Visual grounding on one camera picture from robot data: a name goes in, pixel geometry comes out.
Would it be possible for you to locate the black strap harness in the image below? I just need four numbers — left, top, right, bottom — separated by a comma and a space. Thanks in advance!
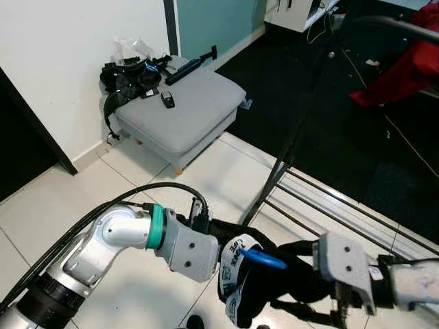
99, 55, 174, 141

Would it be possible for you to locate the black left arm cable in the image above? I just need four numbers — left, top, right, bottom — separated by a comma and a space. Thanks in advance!
0, 182, 210, 309

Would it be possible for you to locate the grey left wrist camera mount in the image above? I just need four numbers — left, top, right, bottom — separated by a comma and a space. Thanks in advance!
161, 209, 220, 283

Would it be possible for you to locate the black camera grip stick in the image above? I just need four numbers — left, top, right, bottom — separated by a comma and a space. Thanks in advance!
165, 46, 219, 86

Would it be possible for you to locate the clear plastic bag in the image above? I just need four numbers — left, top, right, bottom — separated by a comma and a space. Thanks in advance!
113, 38, 157, 64

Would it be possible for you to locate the black metal clothes rack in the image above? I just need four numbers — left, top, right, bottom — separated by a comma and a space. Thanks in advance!
240, 0, 439, 244

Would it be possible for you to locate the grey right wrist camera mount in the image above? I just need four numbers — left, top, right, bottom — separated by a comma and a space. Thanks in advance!
312, 232, 377, 316

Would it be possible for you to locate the blue plastic hanger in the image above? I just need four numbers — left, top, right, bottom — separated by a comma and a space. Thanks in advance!
238, 247, 289, 270

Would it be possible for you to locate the white cabinet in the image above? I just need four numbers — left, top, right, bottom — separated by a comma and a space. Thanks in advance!
264, 0, 344, 34

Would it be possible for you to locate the grey fabric ottoman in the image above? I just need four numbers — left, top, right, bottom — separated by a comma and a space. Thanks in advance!
113, 55, 248, 175

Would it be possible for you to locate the black shorts white waistband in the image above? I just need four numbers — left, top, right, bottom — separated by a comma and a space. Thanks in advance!
218, 223, 344, 328

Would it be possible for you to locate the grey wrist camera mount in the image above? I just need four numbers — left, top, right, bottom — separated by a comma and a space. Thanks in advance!
161, 209, 220, 283
312, 232, 377, 316

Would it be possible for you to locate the black door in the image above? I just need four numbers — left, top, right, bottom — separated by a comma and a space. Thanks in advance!
0, 65, 76, 203

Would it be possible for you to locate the red cloth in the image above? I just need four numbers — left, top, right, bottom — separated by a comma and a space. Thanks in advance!
350, 0, 439, 108

